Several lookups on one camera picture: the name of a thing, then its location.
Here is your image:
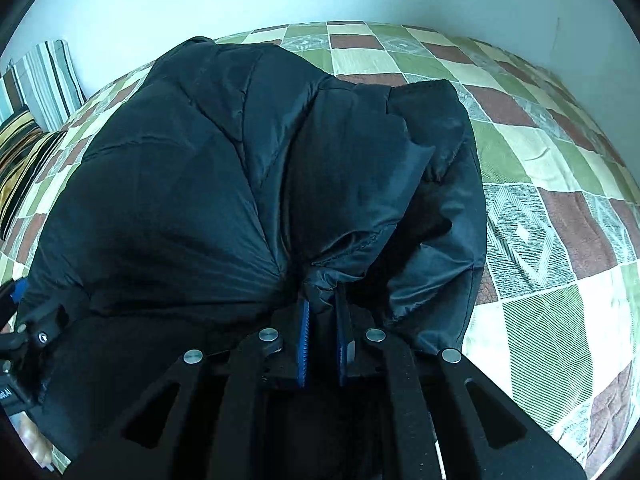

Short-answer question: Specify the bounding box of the black puffer jacket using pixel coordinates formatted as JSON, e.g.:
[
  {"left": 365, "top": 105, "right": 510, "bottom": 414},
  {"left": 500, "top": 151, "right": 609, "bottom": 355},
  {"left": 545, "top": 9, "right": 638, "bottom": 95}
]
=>
[{"left": 17, "top": 38, "right": 487, "bottom": 479}]

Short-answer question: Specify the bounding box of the person's left hand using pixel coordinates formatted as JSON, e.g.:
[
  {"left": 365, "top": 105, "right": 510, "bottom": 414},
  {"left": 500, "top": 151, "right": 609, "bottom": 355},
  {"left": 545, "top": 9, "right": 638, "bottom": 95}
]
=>
[{"left": 17, "top": 413, "right": 53, "bottom": 468}]

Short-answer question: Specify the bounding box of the checkered green red bedspread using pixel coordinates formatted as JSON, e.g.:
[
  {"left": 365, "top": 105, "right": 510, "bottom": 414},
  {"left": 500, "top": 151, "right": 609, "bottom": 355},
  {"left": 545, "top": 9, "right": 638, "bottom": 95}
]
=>
[{"left": 1, "top": 22, "right": 639, "bottom": 479}]

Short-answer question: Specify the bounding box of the yellow black striped pillow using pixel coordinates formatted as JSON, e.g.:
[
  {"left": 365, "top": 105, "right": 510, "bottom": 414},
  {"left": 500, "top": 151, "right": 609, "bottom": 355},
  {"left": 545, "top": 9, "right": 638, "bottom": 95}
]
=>
[{"left": 0, "top": 105, "right": 67, "bottom": 242}]

